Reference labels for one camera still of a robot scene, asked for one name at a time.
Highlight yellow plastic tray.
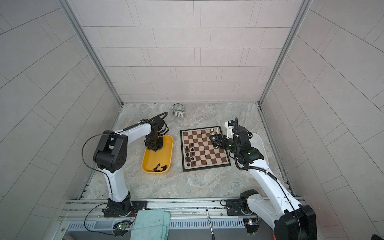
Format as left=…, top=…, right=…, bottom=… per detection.
left=142, top=135, right=174, bottom=174

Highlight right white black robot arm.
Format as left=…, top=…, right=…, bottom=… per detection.
left=210, top=121, right=318, bottom=240

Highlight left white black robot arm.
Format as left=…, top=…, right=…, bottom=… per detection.
left=93, top=112, right=174, bottom=218

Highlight white chess pieces on board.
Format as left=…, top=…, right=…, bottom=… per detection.
left=210, top=128, right=221, bottom=135

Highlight black chess pieces pile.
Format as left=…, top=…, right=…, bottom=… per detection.
left=153, top=163, right=168, bottom=172

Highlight black chess pieces on board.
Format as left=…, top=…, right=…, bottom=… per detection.
left=184, top=143, right=196, bottom=168

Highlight white plastic tray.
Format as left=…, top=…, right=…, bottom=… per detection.
left=250, top=133, right=268, bottom=161

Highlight white ribbed ceramic cup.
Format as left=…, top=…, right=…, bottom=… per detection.
left=172, top=103, right=185, bottom=118

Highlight brown white chessboard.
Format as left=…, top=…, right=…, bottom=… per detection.
left=180, top=126, right=231, bottom=172

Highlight green cloth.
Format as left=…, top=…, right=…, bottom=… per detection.
left=130, top=209, right=171, bottom=240

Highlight black pen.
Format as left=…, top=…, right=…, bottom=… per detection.
left=206, top=209, right=216, bottom=240

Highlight aluminium rail frame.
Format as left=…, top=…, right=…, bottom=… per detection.
left=56, top=196, right=313, bottom=240

